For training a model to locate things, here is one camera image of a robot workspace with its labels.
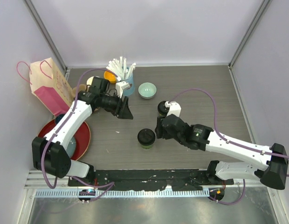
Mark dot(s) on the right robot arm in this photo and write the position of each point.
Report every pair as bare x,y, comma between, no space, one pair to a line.
266,164

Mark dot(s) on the black cup lid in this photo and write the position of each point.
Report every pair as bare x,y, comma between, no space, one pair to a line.
146,137
162,107

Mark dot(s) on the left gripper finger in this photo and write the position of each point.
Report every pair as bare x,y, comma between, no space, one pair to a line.
125,112
119,104

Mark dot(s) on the small dark blue cup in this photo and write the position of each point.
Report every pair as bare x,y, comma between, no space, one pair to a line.
58,118

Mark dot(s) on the light green ceramic bowl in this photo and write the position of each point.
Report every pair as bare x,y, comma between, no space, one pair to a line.
147,90

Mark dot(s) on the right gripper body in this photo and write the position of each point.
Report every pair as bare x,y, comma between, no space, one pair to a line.
166,134

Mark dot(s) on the stack of paper cups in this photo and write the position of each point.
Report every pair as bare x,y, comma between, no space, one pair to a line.
89,81

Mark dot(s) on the cardboard cup carrier tray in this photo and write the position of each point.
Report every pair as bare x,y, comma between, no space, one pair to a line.
82,87

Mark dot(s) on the pink paper gift bag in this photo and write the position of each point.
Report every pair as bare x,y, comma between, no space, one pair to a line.
49,85

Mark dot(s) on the blue straw holder cup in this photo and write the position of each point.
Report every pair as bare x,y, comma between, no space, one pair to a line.
131,89

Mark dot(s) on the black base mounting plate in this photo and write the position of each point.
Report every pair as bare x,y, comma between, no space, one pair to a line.
155,179

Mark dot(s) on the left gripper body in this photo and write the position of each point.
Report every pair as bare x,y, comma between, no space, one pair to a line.
110,102

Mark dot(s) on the grey blue plate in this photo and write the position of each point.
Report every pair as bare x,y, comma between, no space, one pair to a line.
71,147

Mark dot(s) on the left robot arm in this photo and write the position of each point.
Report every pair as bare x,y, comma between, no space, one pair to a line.
49,152

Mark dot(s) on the orange bowl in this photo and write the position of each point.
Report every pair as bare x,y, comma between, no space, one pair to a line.
110,77

